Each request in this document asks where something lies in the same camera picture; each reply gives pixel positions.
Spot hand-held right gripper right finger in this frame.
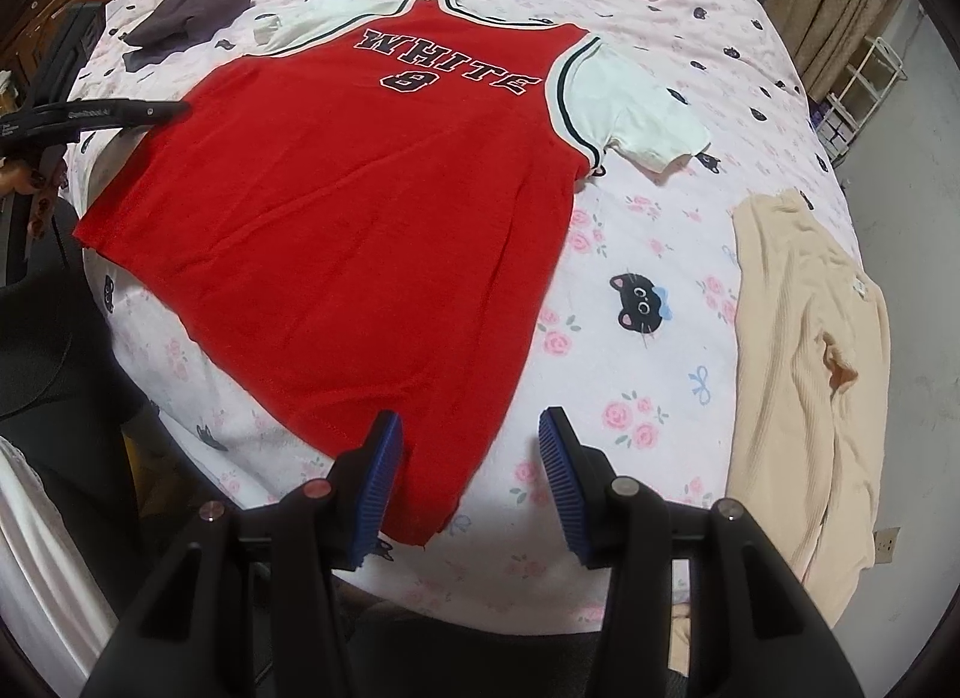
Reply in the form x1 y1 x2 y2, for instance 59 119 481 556
538 405 891 698

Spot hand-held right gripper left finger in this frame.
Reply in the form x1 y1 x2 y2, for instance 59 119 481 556
79 409 406 698

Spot beige ribbed sweater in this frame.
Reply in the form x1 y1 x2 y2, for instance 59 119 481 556
724 188 893 613

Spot red basketball jersey white sleeves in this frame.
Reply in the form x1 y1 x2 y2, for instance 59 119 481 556
73 0 713 550

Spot person's left hand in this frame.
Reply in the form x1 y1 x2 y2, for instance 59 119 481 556
0 158 65 242

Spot dark purple folded garment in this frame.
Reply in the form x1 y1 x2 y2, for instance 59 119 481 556
120 0 254 73

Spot person's black clothing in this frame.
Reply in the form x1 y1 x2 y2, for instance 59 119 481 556
0 267 601 698

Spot white lace cloth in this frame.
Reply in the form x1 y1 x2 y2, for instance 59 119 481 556
0 434 113 678

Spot pink cat print blanket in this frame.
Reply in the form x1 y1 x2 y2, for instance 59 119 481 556
60 0 863 639

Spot white shelf rack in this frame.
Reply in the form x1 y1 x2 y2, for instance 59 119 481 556
814 34 908 169

